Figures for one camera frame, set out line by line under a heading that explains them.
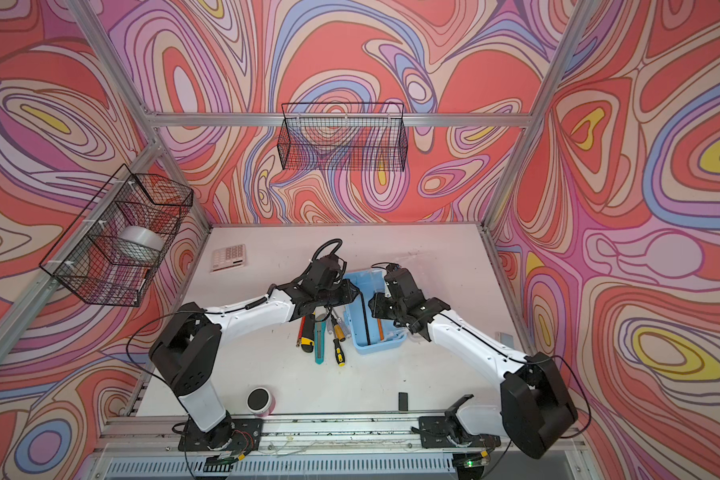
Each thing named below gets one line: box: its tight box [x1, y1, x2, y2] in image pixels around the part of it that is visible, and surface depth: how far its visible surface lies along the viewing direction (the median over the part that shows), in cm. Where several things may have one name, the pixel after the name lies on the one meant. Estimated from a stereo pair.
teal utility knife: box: [314, 321, 326, 365], surface depth 90 cm
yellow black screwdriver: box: [331, 316, 346, 367], surface depth 90 cm
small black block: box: [398, 392, 409, 412], surface depth 80 cm
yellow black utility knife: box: [301, 312, 316, 353], surface depth 90 cm
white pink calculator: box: [210, 244, 246, 273], surface depth 110 cm
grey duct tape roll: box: [114, 226, 165, 264], surface depth 74 cm
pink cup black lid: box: [246, 386, 276, 417], surface depth 76 cm
